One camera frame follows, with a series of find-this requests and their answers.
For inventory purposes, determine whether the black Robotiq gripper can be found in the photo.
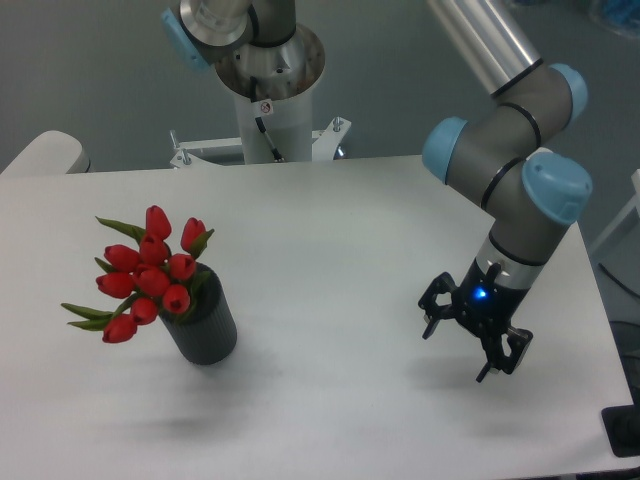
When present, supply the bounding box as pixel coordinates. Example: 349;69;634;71
418;260;534;383

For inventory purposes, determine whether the black pedestal cable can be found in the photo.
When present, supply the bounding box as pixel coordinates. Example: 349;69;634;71
248;75;287;164

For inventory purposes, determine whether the blue object top right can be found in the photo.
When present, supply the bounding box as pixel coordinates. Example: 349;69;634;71
588;0;639;39

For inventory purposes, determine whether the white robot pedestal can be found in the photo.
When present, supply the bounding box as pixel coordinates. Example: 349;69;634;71
168;24;351;170

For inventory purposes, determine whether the black floor cable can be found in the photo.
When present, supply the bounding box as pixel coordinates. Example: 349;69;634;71
599;262;640;294

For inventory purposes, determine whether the white chair seat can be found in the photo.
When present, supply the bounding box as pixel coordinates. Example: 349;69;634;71
1;130;93;178

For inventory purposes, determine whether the dark grey ribbed vase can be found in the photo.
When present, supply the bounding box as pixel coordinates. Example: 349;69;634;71
160;263;237;366

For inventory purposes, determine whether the black box at table edge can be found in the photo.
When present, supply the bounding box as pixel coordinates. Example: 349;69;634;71
601;405;639;458

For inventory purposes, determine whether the red tulip bouquet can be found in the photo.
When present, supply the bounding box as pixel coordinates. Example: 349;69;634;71
61;205;214;344

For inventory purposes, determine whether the white furniture frame right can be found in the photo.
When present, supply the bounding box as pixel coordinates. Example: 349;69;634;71
587;170;639;259

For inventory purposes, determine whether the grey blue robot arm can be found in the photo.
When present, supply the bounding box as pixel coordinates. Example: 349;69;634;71
161;1;592;374

